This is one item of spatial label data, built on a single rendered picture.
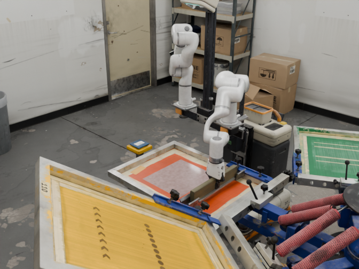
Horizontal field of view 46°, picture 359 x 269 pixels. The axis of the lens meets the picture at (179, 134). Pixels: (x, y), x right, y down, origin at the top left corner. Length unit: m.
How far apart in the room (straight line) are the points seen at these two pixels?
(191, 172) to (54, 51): 3.60
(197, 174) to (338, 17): 3.82
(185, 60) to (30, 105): 3.26
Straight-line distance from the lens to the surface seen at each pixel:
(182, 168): 2.64
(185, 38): 2.83
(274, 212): 2.16
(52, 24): 5.75
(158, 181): 2.51
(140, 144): 2.91
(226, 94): 2.34
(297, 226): 2.09
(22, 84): 5.67
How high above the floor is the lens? 2.27
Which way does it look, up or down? 25 degrees down
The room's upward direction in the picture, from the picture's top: straight up
